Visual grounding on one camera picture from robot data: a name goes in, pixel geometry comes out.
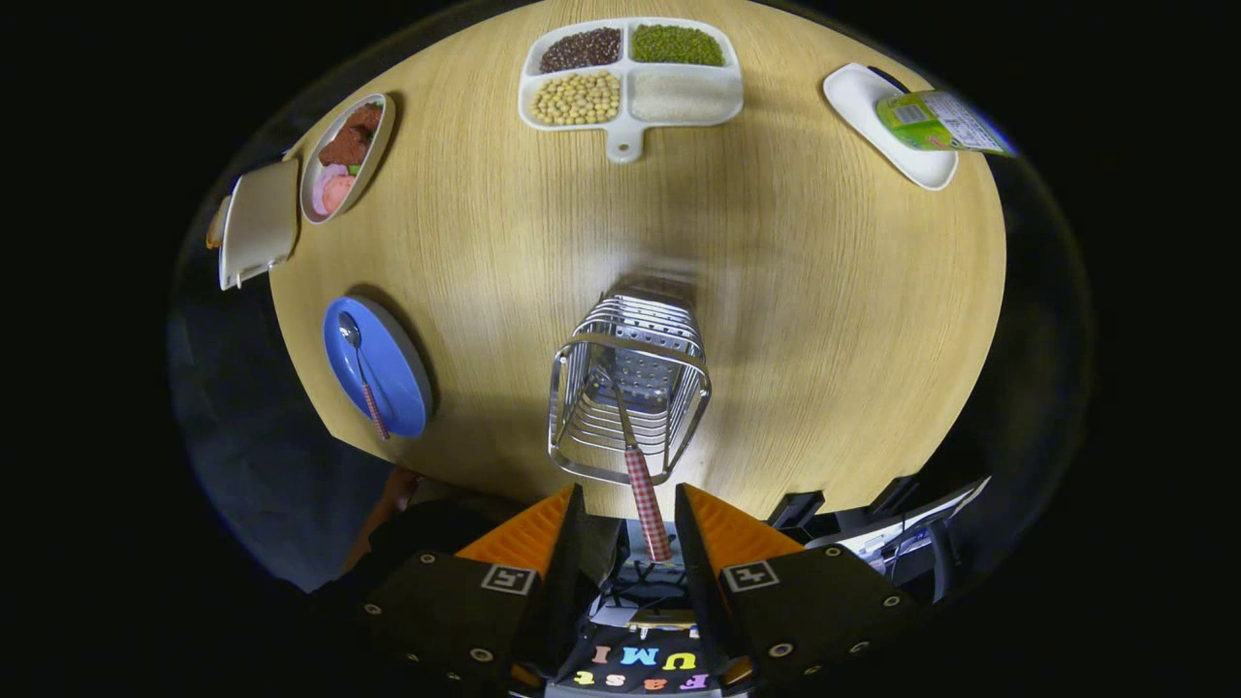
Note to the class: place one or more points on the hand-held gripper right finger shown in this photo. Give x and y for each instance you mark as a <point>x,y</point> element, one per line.
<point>700,572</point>

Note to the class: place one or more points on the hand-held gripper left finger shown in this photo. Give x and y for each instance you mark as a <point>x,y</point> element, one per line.
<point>577,572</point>

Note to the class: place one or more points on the dark printed cloth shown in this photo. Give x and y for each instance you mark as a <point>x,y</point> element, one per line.
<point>645,669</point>

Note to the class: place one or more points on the blue plate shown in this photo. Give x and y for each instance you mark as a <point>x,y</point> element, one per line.
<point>397,373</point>

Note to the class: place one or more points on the white divided tray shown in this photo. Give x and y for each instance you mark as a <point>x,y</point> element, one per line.
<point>625,136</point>

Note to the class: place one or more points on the pink ham slices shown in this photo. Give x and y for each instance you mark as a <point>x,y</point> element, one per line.
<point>333,189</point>

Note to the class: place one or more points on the white oval plate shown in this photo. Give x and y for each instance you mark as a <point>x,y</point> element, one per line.
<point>380,145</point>

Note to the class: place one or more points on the white toaster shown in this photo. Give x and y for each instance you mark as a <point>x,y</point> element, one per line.
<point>260,221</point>

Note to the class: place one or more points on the yellow soybeans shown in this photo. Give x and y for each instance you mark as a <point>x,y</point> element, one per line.
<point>577,97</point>

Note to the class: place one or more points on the white rice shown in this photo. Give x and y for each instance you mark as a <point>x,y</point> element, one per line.
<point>684,97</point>

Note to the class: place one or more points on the brown meat pieces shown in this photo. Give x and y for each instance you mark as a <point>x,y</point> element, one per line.
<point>349,138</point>

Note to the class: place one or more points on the small white plate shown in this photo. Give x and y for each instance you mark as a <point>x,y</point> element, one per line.
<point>863,107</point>

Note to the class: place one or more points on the toast slice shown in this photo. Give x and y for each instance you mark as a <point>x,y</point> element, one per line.
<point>217,221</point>

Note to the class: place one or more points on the green label bottle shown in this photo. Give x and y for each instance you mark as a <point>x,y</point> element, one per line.
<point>936,124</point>

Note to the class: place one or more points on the dark brown beans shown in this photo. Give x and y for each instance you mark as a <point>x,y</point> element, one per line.
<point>582,48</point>

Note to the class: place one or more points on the green mung beans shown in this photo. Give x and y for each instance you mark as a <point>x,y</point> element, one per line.
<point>679,45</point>

